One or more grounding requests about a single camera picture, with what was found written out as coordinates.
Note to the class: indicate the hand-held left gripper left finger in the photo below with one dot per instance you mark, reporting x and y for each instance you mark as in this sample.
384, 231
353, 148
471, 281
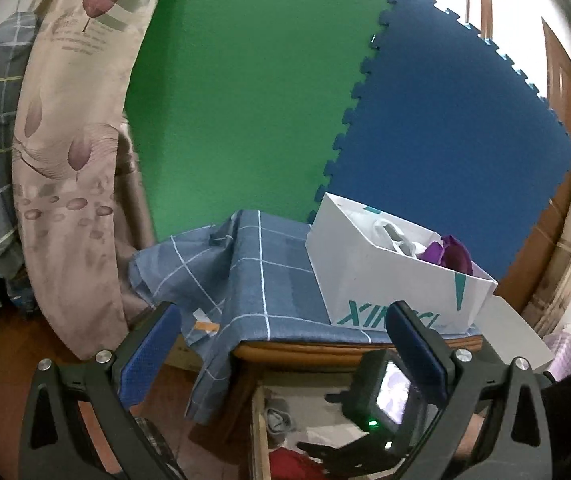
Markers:
148, 355

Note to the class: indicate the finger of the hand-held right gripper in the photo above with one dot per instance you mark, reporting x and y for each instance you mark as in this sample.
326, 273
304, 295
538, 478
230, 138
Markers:
350, 460
340, 396

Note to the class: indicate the white paper box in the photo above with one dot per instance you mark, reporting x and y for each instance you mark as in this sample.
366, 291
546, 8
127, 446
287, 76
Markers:
380, 280

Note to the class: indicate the beige floral curtain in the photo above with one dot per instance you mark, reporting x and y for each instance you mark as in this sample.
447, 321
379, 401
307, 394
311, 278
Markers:
70, 160

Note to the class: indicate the green foam mat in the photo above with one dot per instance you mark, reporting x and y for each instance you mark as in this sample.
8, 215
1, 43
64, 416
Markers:
245, 100

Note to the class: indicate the red underwear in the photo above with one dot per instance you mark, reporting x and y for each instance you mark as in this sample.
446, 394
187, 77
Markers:
295, 467

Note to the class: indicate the white grey underwear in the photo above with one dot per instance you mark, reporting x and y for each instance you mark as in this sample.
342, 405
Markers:
395, 237

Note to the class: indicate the wooden drawer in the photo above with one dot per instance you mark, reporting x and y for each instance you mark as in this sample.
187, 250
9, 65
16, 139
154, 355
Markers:
310, 410

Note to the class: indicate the brown wooden door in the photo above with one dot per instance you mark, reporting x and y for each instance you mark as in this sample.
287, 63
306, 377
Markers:
560, 110

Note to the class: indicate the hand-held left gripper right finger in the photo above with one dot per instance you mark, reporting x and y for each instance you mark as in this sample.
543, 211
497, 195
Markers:
415, 355

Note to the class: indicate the blue foam mat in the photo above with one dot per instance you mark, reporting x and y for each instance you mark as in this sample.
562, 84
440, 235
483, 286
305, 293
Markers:
455, 140

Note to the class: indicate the purple underwear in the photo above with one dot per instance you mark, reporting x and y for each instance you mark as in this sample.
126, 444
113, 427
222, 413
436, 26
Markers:
448, 255

